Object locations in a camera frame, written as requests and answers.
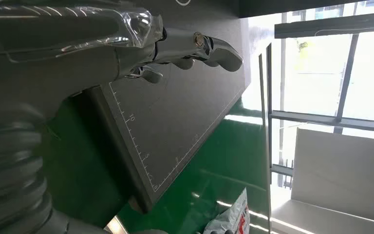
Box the grey window frame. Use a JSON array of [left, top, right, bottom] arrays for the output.
[[266, 0, 374, 190]]

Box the black scanner platform with ruler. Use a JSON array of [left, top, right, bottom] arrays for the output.
[[71, 0, 251, 215]]

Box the white panel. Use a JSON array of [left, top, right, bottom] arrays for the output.
[[270, 127, 374, 234]]

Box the grey package with red print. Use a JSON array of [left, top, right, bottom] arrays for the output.
[[202, 188, 251, 234]]

